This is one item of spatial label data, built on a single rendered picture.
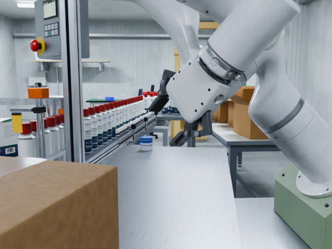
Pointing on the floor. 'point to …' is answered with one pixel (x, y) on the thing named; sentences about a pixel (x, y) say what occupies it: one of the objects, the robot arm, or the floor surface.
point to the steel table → (17, 101)
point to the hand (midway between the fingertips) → (165, 124)
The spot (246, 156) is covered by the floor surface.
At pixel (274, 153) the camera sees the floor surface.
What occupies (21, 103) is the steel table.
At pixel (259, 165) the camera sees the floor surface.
